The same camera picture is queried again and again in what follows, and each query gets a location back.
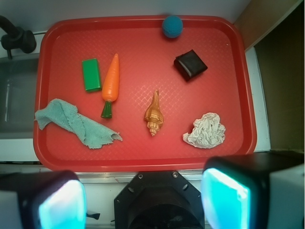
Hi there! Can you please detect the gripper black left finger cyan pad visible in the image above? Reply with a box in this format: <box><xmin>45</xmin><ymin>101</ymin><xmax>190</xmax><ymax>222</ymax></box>
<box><xmin>0</xmin><ymin>170</ymin><xmax>87</xmax><ymax>229</ymax></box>

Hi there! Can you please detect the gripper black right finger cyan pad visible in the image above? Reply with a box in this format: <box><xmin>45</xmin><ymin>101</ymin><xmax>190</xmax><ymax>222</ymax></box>
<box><xmin>201</xmin><ymin>151</ymin><xmax>305</xmax><ymax>229</ymax></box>

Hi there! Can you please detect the teal woven cloth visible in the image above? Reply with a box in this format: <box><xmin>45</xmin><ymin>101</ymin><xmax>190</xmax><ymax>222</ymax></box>
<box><xmin>35</xmin><ymin>99</ymin><xmax>122</xmax><ymax>149</ymax></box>

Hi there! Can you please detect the crumpled white paper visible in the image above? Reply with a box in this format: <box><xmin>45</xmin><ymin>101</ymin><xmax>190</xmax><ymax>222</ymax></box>
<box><xmin>183</xmin><ymin>113</ymin><xmax>226</xmax><ymax>149</ymax></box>

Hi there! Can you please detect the red plastic tray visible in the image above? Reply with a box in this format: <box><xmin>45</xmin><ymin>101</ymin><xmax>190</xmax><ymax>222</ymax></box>
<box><xmin>33</xmin><ymin>16</ymin><xmax>257</xmax><ymax>172</ymax></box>

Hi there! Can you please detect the orange toy carrot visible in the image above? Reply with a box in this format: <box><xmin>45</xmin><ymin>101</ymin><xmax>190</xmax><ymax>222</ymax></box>
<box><xmin>101</xmin><ymin>53</ymin><xmax>120</xmax><ymax>119</ymax></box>

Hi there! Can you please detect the grey metal sink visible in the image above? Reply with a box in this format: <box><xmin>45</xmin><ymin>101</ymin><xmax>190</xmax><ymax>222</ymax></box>
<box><xmin>0</xmin><ymin>53</ymin><xmax>39</xmax><ymax>139</ymax></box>

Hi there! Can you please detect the brown spiral seashell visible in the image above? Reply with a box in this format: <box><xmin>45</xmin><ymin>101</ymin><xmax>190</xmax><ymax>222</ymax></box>
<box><xmin>144</xmin><ymin>90</ymin><xmax>164</xmax><ymax>136</ymax></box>

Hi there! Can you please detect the green rectangular block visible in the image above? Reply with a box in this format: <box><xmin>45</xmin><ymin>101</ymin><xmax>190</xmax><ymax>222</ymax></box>
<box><xmin>82</xmin><ymin>58</ymin><xmax>102</xmax><ymax>93</ymax></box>

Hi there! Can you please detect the black folded wallet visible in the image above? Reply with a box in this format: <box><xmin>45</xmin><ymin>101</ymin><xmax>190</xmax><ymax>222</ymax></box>
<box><xmin>173</xmin><ymin>50</ymin><xmax>208</xmax><ymax>82</ymax></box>

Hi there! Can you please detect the black faucet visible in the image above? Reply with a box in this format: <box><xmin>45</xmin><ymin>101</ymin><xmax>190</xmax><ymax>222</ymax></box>
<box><xmin>0</xmin><ymin>15</ymin><xmax>37</xmax><ymax>60</ymax></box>

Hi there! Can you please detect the blue foam ball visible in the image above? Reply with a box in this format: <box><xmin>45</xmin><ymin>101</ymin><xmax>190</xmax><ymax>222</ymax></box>
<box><xmin>162</xmin><ymin>15</ymin><xmax>183</xmax><ymax>39</ymax></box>

